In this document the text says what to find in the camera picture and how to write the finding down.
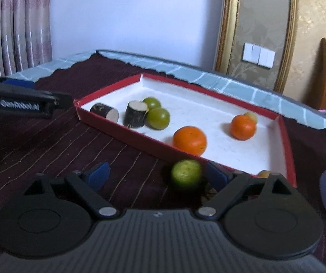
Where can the yellow-green tomato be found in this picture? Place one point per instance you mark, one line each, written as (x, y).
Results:
(158, 119)

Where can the tan longan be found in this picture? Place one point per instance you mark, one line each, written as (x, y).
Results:
(251, 116)
(264, 174)

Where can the red cardboard box tray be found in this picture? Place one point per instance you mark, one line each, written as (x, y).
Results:
(217, 111)

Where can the green cucumber piece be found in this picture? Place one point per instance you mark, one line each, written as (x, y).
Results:
(185, 174)

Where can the small dark green tomato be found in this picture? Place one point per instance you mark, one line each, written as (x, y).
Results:
(152, 102)

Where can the gold wall panel frame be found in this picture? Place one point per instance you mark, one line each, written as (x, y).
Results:
(227, 34)

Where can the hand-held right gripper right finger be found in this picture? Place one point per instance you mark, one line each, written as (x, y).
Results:
(215, 172)

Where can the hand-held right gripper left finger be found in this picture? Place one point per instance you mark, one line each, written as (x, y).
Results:
(99, 175)

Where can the white wall light switch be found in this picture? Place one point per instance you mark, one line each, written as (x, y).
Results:
(258, 54)

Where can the dark sugarcane piece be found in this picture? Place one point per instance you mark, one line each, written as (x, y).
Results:
(134, 115)
(103, 112)

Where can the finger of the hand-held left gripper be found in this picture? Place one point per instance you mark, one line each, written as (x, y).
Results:
(18, 83)
(57, 101)

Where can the orange mandarin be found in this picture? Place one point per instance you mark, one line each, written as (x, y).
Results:
(242, 128)
(190, 141)

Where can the blue plaid bed sheet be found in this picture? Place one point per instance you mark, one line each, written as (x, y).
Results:
(231, 86)

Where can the dark striped cloth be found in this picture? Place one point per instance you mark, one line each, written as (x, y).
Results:
(80, 145)

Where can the pink patterned curtain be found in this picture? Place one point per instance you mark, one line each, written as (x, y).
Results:
(12, 25)

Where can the dark brown water chestnut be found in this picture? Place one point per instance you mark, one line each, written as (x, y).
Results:
(209, 195)

